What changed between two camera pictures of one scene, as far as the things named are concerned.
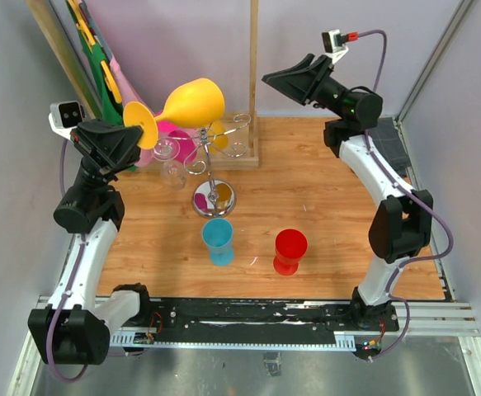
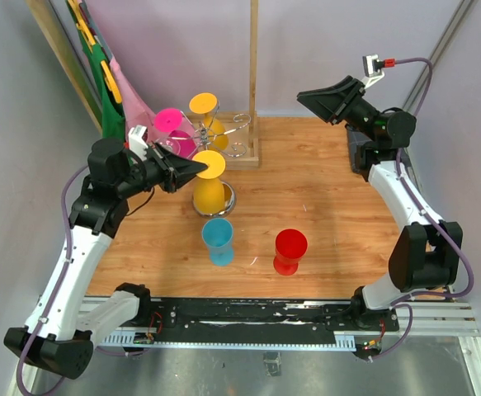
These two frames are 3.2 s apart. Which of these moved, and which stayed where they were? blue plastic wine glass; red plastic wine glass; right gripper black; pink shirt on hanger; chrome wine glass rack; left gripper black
Moved: left gripper black; right gripper black
Stayed: pink shirt on hanger; chrome wine glass rack; red plastic wine glass; blue plastic wine glass
